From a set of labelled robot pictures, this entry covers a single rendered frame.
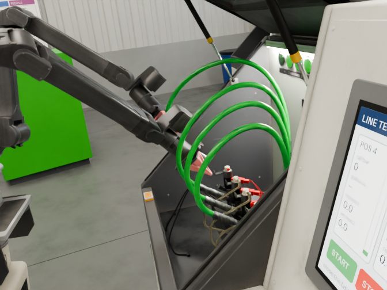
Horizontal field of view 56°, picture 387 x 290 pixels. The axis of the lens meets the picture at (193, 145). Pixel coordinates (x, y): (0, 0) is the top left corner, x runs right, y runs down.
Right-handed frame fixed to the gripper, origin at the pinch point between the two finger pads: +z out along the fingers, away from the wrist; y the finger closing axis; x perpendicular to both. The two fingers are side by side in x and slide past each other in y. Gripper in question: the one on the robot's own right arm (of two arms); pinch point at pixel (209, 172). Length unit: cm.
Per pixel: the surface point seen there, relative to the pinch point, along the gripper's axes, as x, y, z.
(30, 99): 267, -148, -117
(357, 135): -50, 35, -2
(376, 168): -55, 33, 1
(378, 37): -47, 46, -10
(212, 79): 707, -57, 62
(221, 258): -35.7, -1.6, 4.6
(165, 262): -20.2, -20.5, 2.5
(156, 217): 2.9, -24.2, -1.7
